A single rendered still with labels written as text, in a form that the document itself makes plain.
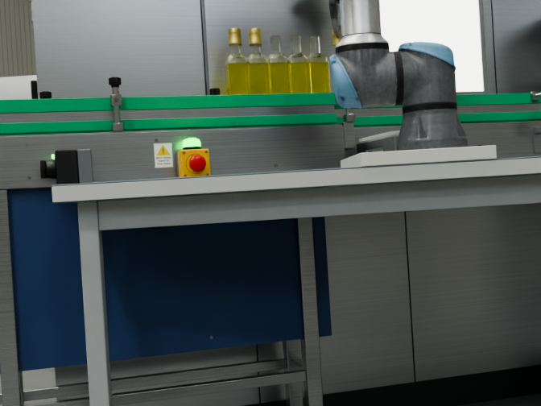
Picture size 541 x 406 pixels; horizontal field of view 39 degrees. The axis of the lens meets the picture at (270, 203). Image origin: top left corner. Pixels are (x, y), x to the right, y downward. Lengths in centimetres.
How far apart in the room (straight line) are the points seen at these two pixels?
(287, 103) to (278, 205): 48
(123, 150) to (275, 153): 38
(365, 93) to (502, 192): 35
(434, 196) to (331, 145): 45
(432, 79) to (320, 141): 45
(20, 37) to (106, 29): 1024
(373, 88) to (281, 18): 73
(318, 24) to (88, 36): 67
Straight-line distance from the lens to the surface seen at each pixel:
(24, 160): 188
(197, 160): 181
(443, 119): 166
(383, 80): 165
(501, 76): 264
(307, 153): 199
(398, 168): 159
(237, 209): 159
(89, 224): 161
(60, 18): 225
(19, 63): 1241
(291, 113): 201
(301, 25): 234
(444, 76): 168
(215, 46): 225
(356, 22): 168
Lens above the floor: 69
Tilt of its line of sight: level
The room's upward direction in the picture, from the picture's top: 3 degrees counter-clockwise
